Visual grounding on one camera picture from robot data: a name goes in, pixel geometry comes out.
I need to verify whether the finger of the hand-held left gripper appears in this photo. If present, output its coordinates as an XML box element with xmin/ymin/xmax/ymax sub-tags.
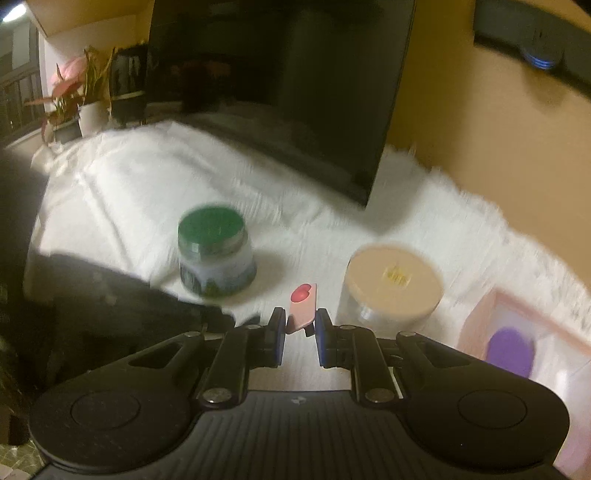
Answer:
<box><xmin>185</xmin><ymin>300</ymin><xmax>236</xmax><ymax>333</ymax></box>

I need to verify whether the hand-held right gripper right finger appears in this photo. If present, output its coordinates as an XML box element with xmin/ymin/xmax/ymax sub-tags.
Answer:
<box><xmin>314</xmin><ymin>308</ymin><xmax>467</xmax><ymax>407</ymax></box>

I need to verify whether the dark window with railing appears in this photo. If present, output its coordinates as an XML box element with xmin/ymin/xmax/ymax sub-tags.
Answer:
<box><xmin>0</xmin><ymin>21</ymin><xmax>44</xmax><ymax>141</ymax></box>

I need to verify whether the black vase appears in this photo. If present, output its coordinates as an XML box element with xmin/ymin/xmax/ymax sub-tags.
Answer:
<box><xmin>110</xmin><ymin>41</ymin><xmax>149</xmax><ymax>129</ymax></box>

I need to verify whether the green plant in white pot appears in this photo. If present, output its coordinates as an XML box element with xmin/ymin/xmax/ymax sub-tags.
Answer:
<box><xmin>76</xmin><ymin>46</ymin><xmax>114</xmax><ymax>137</ymax></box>

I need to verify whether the pink leaf potted plant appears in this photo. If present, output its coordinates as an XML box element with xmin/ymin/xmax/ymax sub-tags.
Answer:
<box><xmin>25</xmin><ymin>55</ymin><xmax>84</xmax><ymax>144</ymax></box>

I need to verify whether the jar with green lid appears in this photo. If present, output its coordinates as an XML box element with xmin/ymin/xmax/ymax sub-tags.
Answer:
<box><xmin>178</xmin><ymin>205</ymin><xmax>258</xmax><ymax>300</ymax></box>

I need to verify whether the black monitor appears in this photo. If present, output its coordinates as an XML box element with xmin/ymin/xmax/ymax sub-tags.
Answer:
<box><xmin>147</xmin><ymin>0</ymin><xmax>416</xmax><ymax>208</ymax></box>

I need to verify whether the clear jar with beige lid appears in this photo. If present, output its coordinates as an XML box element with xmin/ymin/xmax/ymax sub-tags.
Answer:
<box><xmin>335</xmin><ymin>244</ymin><xmax>444</xmax><ymax>342</ymax></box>

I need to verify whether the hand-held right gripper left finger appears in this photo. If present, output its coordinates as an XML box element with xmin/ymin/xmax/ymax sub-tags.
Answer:
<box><xmin>129</xmin><ymin>307</ymin><xmax>287</xmax><ymax>409</ymax></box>

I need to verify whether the pink hair clip red heart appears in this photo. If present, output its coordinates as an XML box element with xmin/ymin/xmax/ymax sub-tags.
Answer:
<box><xmin>285</xmin><ymin>282</ymin><xmax>319</xmax><ymax>335</ymax></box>

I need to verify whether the purple and pink sponge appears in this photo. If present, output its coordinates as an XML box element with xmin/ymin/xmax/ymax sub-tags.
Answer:
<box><xmin>487</xmin><ymin>327</ymin><xmax>539</xmax><ymax>377</ymax></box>

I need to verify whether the pink box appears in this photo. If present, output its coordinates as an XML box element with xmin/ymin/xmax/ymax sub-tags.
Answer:
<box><xmin>457</xmin><ymin>288</ymin><xmax>591</xmax><ymax>464</ymax></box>

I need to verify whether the white textured blanket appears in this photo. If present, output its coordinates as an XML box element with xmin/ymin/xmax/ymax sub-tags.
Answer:
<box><xmin>23</xmin><ymin>120</ymin><xmax>591</xmax><ymax>393</ymax></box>

